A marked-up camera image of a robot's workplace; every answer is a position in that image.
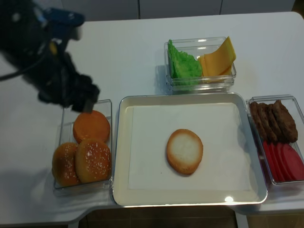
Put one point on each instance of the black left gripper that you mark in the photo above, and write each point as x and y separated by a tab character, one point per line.
58	82

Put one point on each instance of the bun half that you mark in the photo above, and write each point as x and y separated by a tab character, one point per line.
94	125
184	151

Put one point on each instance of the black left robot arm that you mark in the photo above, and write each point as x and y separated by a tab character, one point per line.
34	41

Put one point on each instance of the green lettuce leaf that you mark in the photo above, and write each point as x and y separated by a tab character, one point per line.
182	64

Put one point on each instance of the clear lettuce cheese container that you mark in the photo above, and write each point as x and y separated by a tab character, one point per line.
197	47

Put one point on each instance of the bun bottom half front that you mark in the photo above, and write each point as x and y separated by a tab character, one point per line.
94	125

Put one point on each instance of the sesame bun top right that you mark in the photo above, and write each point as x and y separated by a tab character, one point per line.
93	161

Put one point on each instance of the sesame bun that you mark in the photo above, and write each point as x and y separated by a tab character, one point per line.
93	161
63	165

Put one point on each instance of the sesame bun top left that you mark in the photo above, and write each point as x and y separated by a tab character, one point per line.
63	165

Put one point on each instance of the white metal tray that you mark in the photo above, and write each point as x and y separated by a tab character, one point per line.
125	196

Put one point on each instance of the flat yellow cheese slices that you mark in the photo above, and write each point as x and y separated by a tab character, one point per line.
215	64

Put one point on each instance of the upright yellow cheese slice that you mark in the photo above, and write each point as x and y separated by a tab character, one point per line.
226	48

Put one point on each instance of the white parchment paper sheet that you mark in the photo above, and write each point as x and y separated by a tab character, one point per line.
224	165

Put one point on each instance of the brown patty far left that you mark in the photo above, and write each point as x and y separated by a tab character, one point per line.
255	116

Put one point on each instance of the brown patty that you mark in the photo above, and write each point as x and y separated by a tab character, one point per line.
272	137
285	122
255	116
273	124

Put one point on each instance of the clear patty tomato container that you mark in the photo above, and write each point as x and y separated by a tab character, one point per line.
294	109

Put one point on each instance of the tomato slice far left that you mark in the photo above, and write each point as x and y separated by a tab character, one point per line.
270	160

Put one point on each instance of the tomato slice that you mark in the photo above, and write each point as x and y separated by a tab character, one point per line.
270	160
280	176
286	174
292	162

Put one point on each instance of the brown patty right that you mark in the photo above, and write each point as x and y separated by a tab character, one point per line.
285	122

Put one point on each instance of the tomato slice right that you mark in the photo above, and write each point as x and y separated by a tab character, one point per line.
292	162

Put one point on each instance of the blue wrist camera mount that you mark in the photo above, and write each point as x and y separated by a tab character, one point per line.
65	17

